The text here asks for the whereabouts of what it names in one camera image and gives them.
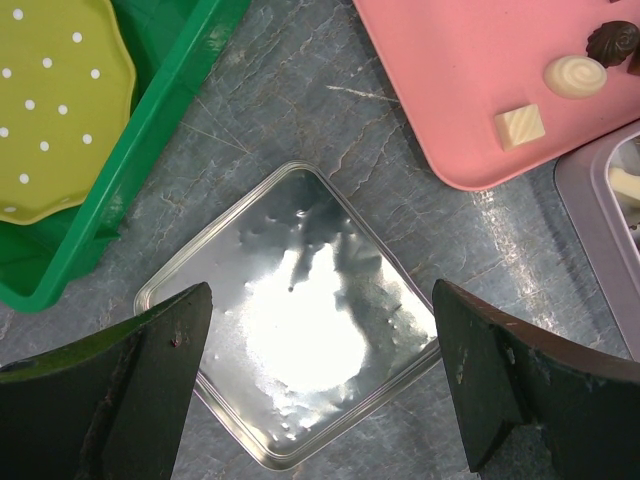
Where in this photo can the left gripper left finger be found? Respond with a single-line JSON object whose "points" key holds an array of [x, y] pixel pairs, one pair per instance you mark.
{"points": [[111, 405]]}

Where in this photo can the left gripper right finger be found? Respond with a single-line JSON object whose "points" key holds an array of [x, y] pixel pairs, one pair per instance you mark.
{"points": [[504, 372]]}

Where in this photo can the silver tin lid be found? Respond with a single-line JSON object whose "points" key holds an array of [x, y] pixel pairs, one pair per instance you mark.
{"points": [[314, 324]]}

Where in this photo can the pink chocolate tin box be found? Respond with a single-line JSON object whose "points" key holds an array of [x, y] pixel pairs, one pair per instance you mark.
{"points": [[607, 229]]}

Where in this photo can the white square chocolate piece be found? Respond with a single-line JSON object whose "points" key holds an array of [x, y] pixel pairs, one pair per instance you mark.
{"points": [[625, 186]]}

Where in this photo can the pink plastic tray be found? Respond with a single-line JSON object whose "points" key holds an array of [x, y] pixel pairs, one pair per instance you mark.
{"points": [[455, 65]]}

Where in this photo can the white square chocolate on tray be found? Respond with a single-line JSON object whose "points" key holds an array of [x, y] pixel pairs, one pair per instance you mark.
{"points": [[519, 126]]}

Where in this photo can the white swirl round chocolate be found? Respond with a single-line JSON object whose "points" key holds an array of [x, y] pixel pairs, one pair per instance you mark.
{"points": [[575, 77]]}

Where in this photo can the dark shell chocolate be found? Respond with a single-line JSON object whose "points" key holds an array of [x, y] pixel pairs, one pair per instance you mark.
{"points": [[612, 43]]}

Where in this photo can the yellow green plate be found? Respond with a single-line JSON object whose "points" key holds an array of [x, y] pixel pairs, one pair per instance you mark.
{"points": [[67, 85]]}

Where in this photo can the green plastic crate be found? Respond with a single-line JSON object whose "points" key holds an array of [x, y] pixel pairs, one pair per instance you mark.
{"points": [[174, 45]]}

